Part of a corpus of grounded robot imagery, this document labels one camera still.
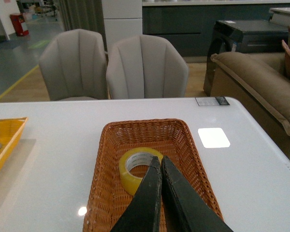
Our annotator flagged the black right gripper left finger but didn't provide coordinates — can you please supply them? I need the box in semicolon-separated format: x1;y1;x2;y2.
111;157;162;232

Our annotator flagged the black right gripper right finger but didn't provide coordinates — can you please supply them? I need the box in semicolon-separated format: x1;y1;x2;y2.
161;156;232;232

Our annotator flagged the brown wicker basket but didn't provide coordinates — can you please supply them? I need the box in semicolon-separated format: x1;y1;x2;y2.
83;119;222;232

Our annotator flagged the yellow plastic basket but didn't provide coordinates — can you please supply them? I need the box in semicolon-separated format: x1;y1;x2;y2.
0;117;28;170

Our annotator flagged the label sticker on table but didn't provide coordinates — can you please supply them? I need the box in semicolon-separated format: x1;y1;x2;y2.
195;96;230;106

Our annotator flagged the right grey upholstered chair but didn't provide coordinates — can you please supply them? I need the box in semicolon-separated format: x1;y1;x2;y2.
106;35;189;99

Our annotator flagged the grey upholstered chair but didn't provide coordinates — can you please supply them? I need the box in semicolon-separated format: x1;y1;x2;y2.
39;29;108;101
106;35;189;99

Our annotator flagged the brown sofa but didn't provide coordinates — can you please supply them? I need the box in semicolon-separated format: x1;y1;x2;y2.
210;52;290;160

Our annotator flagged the left grey upholstered chair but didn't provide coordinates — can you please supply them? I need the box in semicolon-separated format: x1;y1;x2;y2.
39;29;108;101

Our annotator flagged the dark kitchen counter cabinet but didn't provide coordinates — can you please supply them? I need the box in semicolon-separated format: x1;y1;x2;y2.
142;0;290;57

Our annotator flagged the black side table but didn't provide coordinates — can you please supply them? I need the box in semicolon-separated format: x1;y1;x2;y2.
203;20;289;96

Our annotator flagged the white pillar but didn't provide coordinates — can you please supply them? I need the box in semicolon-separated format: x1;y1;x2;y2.
101;0;143;52

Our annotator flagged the red box on floor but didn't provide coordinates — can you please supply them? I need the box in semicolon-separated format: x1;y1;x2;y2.
10;13;29;37

